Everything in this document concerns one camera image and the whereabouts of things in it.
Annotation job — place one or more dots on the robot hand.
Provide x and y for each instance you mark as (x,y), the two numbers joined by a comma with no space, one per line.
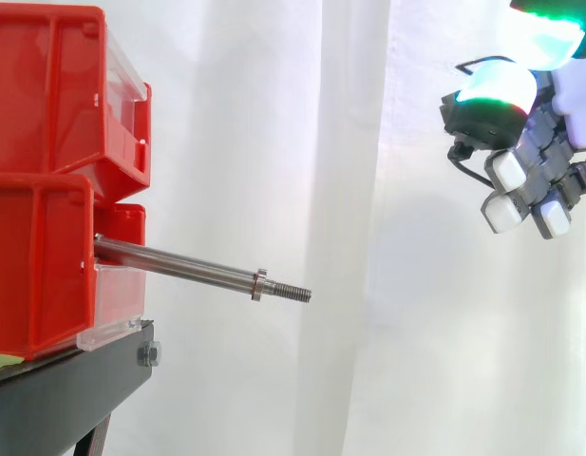
(549,157)

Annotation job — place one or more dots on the metal rod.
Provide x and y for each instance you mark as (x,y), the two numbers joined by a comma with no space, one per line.
(193,266)

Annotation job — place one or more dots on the red bin with clear plate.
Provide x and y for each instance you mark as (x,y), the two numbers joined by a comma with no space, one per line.
(45,95)
(41,266)

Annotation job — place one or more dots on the black stand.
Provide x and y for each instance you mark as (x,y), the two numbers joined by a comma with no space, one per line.
(60,394)

